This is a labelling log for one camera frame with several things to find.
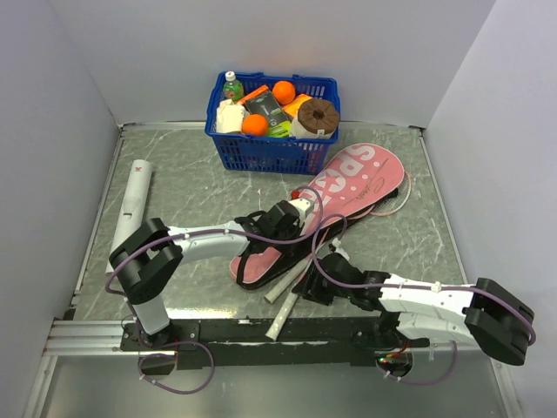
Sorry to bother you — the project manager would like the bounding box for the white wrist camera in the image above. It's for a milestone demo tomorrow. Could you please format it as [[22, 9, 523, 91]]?
[[289, 190, 314, 221], [328, 238, 350, 260]]

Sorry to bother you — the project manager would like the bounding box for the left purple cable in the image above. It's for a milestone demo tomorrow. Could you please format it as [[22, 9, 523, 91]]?
[[104, 186, 325, 395]]

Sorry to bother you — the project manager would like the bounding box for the orange snack packet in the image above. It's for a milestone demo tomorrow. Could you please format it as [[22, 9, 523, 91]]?
[[282, 93, 312, 118]]

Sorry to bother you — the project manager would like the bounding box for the pink racket cover bag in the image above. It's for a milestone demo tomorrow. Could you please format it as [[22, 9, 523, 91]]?
[[230, 143, 405, 290]]

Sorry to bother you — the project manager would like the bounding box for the white shuttlecock tube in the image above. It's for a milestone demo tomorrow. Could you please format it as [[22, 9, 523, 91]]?
[[109, 159, 152, 254]]

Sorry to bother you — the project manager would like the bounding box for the black green box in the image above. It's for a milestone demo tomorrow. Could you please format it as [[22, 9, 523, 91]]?
[[244, 91, 291, 138]]

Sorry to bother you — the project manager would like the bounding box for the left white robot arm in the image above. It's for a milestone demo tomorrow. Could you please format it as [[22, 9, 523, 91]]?
[[109, 198, 314, 350]]

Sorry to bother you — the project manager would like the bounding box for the orange fruit rear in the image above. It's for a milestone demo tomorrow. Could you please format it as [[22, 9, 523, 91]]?
[[272, 80, 296, 105]]

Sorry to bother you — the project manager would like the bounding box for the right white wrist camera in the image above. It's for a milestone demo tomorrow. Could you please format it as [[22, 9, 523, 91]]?
[[328, 238, 350, 260]]

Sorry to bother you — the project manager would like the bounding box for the orange fruit front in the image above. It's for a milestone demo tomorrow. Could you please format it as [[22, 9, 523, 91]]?
[[242, 114, 269, 136]]

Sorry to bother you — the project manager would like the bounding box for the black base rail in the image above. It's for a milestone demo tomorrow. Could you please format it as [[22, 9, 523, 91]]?
[[120, 314, 430, 370]]

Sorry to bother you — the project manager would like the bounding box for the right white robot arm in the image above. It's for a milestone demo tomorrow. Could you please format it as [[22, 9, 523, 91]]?
[[293, 252, 534, 366]]

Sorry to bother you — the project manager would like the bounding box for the white crumpled paper bag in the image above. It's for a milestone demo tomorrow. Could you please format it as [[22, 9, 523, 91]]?
[[216, 99, 246, 134]]

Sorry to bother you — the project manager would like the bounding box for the orange fruit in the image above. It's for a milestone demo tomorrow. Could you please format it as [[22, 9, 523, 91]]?
[[272, 80, 296, 105], [242, 114, 269, 136]]

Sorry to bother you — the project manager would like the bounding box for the purple cable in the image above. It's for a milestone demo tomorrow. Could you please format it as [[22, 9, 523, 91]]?
[[104, 186, 325, 395], [311, 212, 537, 385]]

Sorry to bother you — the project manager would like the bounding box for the blue plastic basket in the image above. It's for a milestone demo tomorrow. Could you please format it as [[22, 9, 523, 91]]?
[[205, 71, 341, 175]]

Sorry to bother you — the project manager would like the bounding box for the aluminium mounting rail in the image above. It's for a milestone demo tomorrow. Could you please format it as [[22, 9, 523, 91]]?
[[43, 317, 131, 356]]

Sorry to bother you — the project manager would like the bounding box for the green drink bottle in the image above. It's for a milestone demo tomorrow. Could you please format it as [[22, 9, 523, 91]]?
[[223, 71, 245, 103]]

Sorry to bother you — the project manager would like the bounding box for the orange carton box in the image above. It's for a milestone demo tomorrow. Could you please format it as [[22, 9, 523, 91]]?
[[236, 85, 269, 105]]

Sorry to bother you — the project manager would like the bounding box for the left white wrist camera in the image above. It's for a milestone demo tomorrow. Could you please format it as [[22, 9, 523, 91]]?
[[289, 190, 314, 221]]

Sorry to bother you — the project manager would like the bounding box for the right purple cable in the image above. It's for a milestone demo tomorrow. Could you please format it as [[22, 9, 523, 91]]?
[[311, 212, 537, 385]]

